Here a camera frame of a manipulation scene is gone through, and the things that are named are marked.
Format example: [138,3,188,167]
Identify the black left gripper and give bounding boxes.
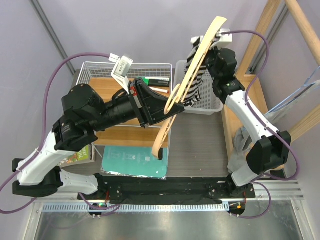
[89,77,185,133]

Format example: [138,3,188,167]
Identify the black white striped tank top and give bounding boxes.
[183,35,208,109]

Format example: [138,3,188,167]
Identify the grey garment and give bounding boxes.
[227,126,253,174]

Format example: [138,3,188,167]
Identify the blue wire hanger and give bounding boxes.
[264,66,320,125]

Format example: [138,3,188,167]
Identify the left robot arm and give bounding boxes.
[12,78,185,200]

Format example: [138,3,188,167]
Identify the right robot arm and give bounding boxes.
[204,47,292,198]

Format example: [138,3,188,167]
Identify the red cap marker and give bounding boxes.
[150,87,169,94]

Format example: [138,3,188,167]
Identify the green cap marker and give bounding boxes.
[142,77,170,88]

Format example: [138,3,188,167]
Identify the teal cutting board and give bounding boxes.
[101,145,168,179]

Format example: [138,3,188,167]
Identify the white plastic basket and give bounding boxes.
[172,60,224,115]

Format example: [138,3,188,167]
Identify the green paperback book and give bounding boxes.
[58,144,96,168]

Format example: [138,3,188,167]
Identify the wooden rack base tray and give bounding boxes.
[221,73,286,172]

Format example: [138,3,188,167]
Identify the white wire basket shelf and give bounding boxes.
[72,62,173,147]

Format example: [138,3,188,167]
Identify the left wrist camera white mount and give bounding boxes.
[109,53,134,93]

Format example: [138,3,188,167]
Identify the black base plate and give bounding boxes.
[81,175,257,206]

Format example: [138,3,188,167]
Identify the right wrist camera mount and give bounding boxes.
[210,28,233,50]

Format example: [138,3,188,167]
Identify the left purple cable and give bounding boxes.
[0,51,121,217]

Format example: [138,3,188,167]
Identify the purple cable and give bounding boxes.
[0,51,121,217]
[221,29,301,221]

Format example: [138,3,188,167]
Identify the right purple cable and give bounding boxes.
[221,29,301,221]

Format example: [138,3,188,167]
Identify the wooden clothes rack frame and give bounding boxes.
[234,0,320,163]

